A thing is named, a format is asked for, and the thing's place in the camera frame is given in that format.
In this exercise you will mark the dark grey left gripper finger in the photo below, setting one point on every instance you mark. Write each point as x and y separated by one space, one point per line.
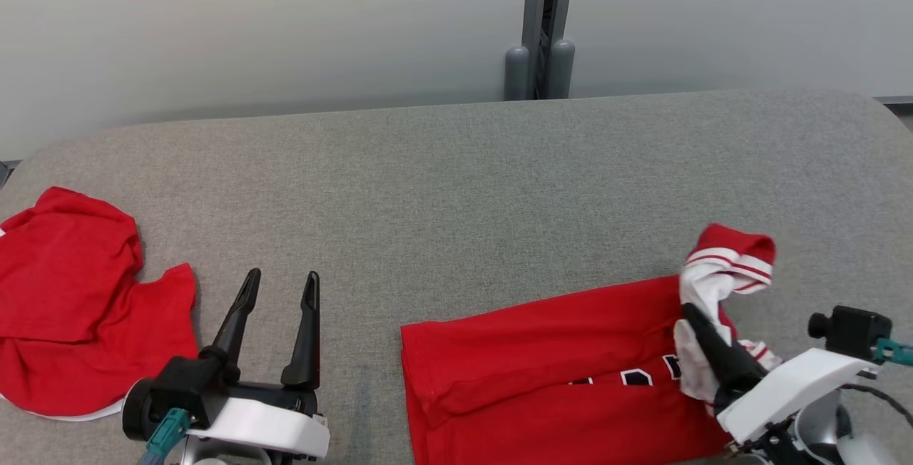
308 344
235 329

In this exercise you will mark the teal left camera connector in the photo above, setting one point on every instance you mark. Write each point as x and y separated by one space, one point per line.
165 433

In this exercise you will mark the teal camera connector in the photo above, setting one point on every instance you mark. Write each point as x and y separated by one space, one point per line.
895 352
165 433

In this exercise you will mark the teal right camera connector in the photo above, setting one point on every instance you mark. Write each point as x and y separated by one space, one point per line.
895 352

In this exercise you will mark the red shorts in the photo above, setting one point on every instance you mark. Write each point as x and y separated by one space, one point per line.
64 287

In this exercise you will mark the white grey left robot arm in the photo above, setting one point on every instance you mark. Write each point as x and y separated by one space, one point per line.
235 456

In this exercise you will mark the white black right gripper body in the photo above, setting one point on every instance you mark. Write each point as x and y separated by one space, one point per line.
792 390

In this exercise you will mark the red white basketball jersey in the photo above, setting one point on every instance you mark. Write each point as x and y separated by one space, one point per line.
535 365

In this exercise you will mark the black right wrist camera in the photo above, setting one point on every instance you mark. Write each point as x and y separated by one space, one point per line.
856 333

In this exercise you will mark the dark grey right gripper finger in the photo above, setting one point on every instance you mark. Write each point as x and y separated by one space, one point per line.
724 361

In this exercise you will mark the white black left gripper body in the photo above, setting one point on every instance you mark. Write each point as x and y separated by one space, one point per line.
271 426

